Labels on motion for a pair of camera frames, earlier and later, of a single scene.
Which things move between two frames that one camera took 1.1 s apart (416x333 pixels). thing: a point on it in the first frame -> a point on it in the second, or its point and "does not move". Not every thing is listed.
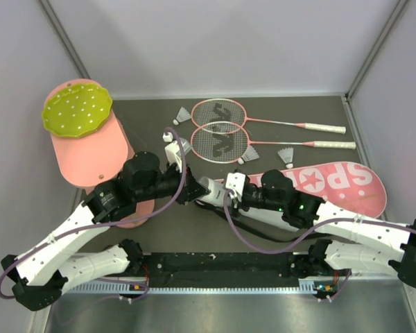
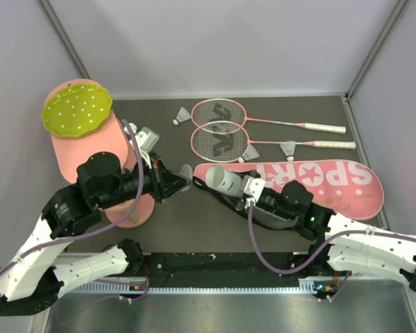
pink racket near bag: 220,142 does not move
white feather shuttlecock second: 183,115 does not move
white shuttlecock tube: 215,197 -> 223,182
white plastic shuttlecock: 249,155 does not move
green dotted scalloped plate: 75,110 does not move
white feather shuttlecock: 287,155 -> 288,148
